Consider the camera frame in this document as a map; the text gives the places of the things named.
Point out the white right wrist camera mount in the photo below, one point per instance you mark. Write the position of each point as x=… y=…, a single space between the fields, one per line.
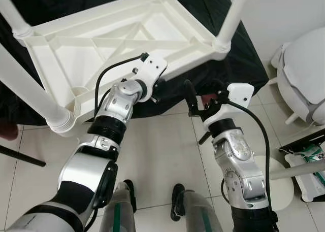
x=236 y=97

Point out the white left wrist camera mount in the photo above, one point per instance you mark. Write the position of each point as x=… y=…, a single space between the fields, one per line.
x=152 y=67

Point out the white plastic children table top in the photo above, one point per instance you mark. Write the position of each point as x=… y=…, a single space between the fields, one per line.
x=76 y=59

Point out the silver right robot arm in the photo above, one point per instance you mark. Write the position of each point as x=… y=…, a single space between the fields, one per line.
x=238 y=161

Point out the black table cloth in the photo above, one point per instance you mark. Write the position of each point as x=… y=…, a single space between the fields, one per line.
x=213 y=74

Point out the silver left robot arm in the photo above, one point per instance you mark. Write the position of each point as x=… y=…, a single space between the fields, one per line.
x=86 y=171

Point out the grey left robot leg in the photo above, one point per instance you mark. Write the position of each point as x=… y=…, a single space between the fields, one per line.
x=119 y=211

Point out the black storage box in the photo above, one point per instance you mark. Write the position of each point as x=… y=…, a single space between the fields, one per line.
x=294 y=139

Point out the grey right robot leg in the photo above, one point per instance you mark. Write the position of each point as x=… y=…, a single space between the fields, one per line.
x=198 y=211

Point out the maroon plastic stool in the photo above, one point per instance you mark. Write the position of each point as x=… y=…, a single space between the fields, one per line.
x=7 y=131
x=208 y=98

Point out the white plastic chair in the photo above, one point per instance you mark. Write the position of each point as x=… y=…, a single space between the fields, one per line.
x=304 y=64

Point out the grey robot leg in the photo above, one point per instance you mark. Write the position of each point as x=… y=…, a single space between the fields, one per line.
x=119 y=211
x=198 y=211

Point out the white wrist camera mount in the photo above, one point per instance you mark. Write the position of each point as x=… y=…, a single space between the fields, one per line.
x=152 y=67
x=236 y=97

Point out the white green plastic bag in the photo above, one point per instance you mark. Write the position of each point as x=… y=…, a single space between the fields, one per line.
x=307 y=153

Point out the white round object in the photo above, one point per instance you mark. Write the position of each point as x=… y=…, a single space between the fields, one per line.
x=282 y=191

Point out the black metal table leg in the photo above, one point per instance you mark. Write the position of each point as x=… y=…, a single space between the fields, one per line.
x=20 y=156
x=205 y=137

